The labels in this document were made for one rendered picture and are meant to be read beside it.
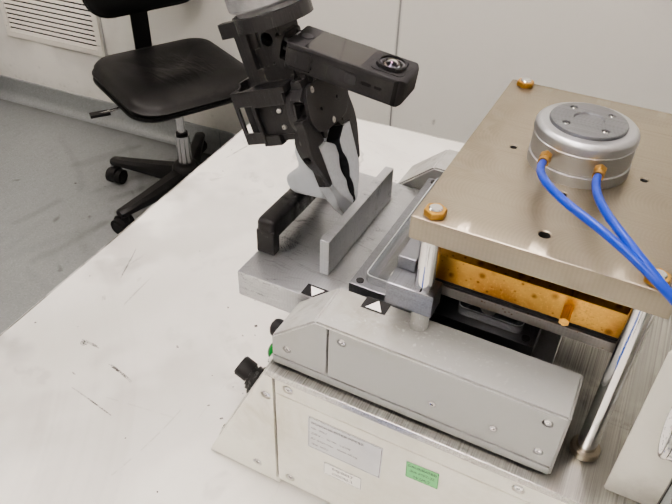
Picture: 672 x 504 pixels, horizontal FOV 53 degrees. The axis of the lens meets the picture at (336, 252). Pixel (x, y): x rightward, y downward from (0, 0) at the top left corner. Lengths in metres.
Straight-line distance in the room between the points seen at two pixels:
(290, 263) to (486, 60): 1.62
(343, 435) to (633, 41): 1.68
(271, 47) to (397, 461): 0.38
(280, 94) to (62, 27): 2.45
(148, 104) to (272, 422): 1.54
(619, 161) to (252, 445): 0.44
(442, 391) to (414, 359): 0.03
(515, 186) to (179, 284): 0.58
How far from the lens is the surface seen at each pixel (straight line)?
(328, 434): 0.64
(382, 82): 0.58
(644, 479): 0.56
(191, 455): 0.79
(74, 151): 2.91
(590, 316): 0.53
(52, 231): 2.47
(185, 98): 2.13
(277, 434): 0.68
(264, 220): 0.65
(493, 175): 0.54
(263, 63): 0.64
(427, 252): 0.50
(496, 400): 0.53
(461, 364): 0.53
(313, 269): 0.65
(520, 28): 2.15
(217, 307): 0.94
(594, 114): 0.58
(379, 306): 0.57
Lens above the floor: 1.39
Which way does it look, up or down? 38 degrees down
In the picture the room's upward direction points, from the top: 2 degrees clockwise
